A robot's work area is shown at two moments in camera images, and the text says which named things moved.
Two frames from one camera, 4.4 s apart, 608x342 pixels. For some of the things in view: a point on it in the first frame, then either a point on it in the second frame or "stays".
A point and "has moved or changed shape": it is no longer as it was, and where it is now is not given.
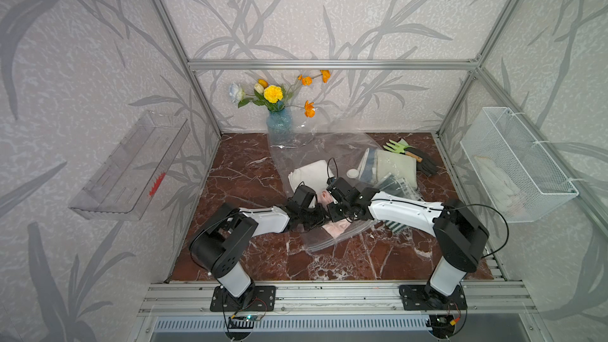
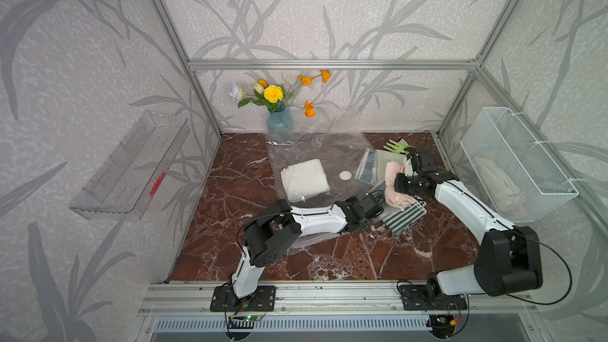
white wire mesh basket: (522, 179) stays
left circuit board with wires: (244, 322) stays
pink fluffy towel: (336, 228) has moved or changed shape
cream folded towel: (404, 165) stays
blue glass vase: (280, 128) stays
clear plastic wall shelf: (125, 184) stays
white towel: (314, 176) has moved or changed shape
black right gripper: (331, 212) → (399, 184)
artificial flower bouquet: (275, 97) stays
